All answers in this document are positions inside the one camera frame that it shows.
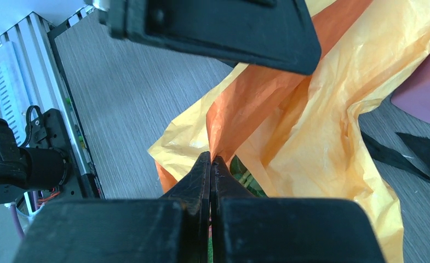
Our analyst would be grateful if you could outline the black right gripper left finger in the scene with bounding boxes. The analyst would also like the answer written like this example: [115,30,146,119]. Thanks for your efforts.
[14,152,211,262]

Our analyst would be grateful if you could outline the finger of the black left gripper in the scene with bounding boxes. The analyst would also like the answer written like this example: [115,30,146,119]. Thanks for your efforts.
[98,0,322,75]

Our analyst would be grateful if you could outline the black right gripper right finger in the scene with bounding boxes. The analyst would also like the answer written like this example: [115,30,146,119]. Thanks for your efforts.
[211,157,385,262]

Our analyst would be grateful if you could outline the orange flower bouquet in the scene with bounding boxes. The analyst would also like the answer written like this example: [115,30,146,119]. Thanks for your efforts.
[149,1,430,262]

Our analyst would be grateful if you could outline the black printed ribbon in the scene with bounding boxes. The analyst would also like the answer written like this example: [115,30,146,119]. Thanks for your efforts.
[362,132,430,184]

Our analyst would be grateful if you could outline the pink metronome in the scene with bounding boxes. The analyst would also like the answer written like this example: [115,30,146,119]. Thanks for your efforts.
[391,54,430,124]

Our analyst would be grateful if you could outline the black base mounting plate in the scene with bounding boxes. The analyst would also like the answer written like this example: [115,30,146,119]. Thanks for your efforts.
[27,26,104,199]

